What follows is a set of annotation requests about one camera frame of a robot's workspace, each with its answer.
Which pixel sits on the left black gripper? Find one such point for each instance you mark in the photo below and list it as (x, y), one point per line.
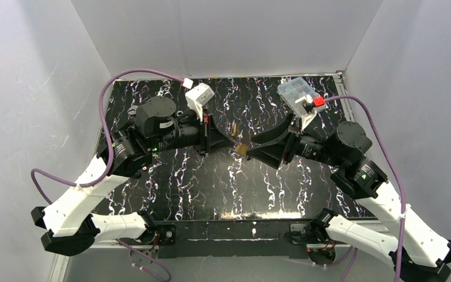
(208, 135)

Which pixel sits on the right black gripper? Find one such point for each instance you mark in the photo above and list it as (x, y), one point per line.
(289, 143)

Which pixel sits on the large brass padlock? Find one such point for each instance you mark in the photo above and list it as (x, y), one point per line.
(234, 130)

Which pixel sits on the small brass padlock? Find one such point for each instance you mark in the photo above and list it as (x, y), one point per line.
(241, 149)

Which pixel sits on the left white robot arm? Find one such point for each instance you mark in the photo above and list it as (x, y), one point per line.
(71, 226)

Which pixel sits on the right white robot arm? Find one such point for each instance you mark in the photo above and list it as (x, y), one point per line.
(412, 248)

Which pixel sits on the clear plastic screw box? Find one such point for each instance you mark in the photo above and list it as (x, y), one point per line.
(293, 89)

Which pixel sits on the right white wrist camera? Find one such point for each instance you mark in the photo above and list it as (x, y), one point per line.
(307, 107)

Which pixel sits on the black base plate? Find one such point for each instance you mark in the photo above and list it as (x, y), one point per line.
(238, 238)

